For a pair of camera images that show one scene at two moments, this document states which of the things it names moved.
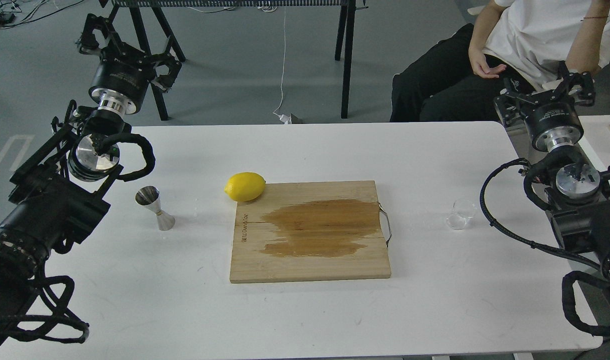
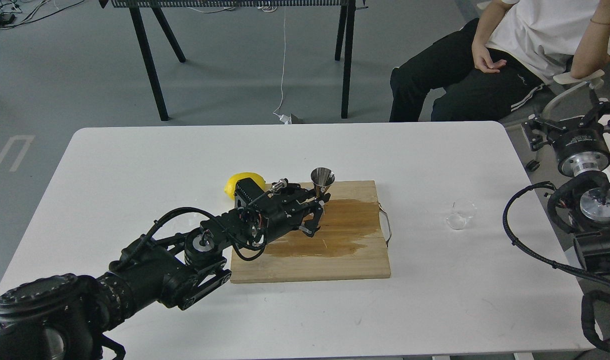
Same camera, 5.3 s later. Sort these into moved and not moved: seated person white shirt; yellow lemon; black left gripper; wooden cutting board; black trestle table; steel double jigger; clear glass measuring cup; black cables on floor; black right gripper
Moved: black left gripper; black right gripper; steel double jigger
Not moved: black cables on floor; yellow lemon; wooden cutting board; seated person white shirt; clear glass measuring cup; black trestle table
